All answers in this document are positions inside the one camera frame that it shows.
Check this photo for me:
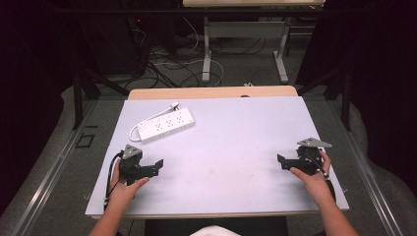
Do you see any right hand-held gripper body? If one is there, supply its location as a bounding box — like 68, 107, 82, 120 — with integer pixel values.
295, 137, 332, 176

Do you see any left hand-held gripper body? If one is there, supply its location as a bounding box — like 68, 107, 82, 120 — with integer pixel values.
118, 144, 144, 185

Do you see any person's right hand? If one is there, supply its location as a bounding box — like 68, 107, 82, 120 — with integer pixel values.
289, 149, 332, 205

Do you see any person's left hand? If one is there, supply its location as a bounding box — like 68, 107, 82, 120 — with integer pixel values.
108, 158, 150, 211

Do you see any white power strip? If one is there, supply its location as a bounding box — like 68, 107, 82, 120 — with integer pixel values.
136, 106, 196, 145

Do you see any white table board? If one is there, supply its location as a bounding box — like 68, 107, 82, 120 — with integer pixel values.
85, 95, 351, 219

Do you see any person's black lap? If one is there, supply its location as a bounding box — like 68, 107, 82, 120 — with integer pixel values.
144, 215, 290, 236

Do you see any black metal stand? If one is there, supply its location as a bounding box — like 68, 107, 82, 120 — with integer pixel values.
72, 65, 131, 131
295, 64, 353, 133

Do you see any wooden table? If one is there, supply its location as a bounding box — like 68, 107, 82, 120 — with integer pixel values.
90, 85, 328, 220

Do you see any person's white clothing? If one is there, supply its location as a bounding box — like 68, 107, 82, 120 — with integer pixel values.
189, 224, 242, 236

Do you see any dark equipment cabinet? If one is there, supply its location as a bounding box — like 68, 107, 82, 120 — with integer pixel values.
80, 13, 149, 77

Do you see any desk with white legs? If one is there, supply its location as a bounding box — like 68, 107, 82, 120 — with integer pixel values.
182, 0, 327, 85

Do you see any white power strip cable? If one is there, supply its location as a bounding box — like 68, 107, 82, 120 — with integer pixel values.
128, 105, 175, 144

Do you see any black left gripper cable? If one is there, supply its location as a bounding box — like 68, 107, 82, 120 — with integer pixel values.
103, 150, 125, 211

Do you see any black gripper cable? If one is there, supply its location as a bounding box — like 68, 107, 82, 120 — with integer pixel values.
304, 153, 337, 202
103, 150, 125, 211

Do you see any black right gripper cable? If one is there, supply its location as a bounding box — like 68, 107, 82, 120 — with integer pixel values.
304, 153, 337, 202

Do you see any aluminium floor rail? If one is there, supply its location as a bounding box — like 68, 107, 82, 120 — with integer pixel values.
327, 97, 405, 236
12, 99, 98, 236

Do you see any bundle of black floor cables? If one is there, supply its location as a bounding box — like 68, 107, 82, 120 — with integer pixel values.
123, 19, 268, 90

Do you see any white floor cable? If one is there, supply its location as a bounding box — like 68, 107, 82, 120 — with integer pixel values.
153, 16, 226, 89

